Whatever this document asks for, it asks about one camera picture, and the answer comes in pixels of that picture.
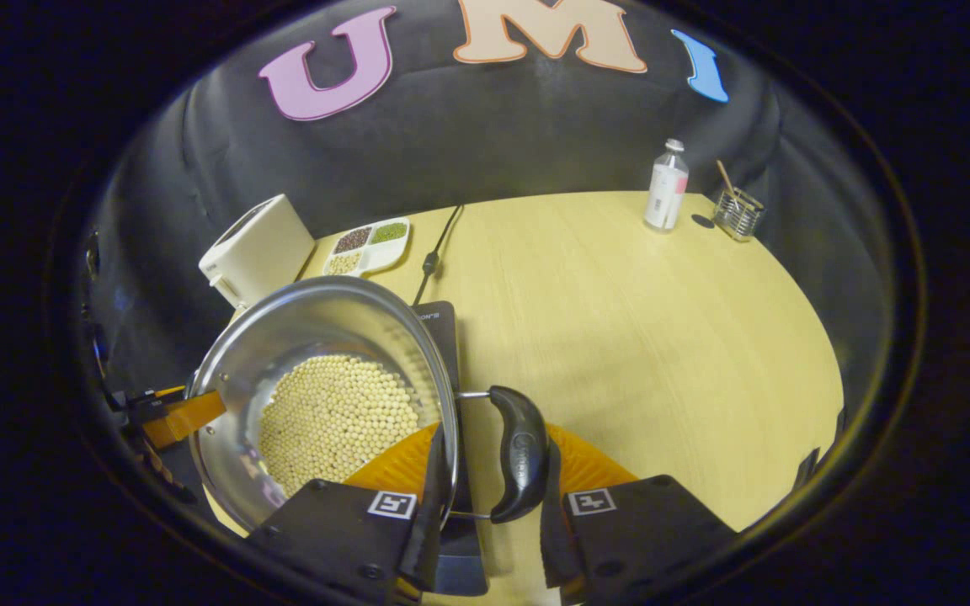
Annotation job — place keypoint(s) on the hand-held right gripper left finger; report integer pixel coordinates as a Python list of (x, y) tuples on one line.
[(426, 543)]

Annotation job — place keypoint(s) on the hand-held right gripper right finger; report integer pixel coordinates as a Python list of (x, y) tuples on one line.
[(554, 539)]

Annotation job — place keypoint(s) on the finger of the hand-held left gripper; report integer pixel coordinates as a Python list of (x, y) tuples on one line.
[(190, 417), (161, 467)]

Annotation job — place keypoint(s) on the black induction cooktop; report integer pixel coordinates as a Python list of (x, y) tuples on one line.
[(445, 337)]

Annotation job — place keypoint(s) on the heap of yellow soybeans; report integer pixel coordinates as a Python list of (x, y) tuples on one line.
[(333, 421)]

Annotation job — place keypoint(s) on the white toaster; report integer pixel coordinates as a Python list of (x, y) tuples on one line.
[(258, 248)]

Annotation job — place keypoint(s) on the white divided dish with beans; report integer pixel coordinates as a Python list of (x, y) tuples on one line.
[(367, 244)]

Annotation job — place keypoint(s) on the small dark round disc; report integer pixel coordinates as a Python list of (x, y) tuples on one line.
[(702, 221)]

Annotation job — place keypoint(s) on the clear plastic bottle white label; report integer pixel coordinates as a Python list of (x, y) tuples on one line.
[(666, 194)]

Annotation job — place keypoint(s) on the black backdrop cloth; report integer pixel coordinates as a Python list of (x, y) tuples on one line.
[(468, 143)]

